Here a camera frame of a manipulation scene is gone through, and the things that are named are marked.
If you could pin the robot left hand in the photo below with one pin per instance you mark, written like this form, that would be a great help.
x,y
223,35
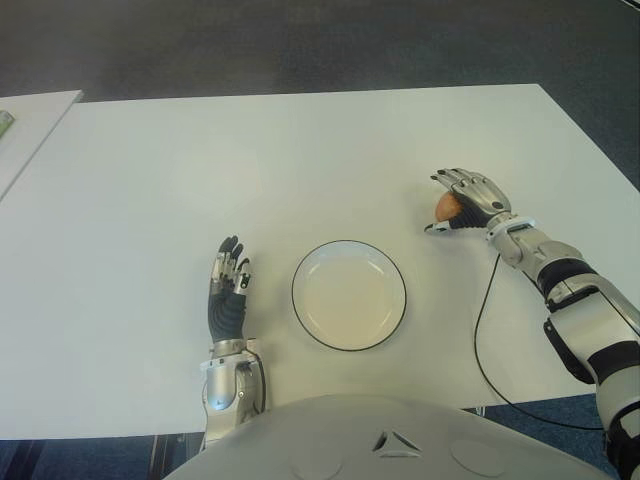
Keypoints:
x,y
227,315

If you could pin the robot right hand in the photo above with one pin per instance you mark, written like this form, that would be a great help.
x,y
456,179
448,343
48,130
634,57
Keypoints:
x,y
487,200

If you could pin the red yellow apple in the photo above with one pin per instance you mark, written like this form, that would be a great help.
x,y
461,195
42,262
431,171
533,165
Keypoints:
x,y
446,207

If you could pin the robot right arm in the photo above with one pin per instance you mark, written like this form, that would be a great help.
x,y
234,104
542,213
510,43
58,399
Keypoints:
x,y
565,265

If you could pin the white plate black rim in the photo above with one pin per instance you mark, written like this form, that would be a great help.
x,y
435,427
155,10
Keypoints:
x,y
350,297

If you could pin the grey robot torso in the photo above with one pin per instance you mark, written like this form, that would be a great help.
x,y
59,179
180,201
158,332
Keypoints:
x,y
390,450

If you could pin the white side table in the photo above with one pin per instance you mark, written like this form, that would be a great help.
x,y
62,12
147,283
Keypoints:
x,y
35,135

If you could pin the green flat item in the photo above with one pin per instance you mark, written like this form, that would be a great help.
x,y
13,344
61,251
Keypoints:
x,y
5,127

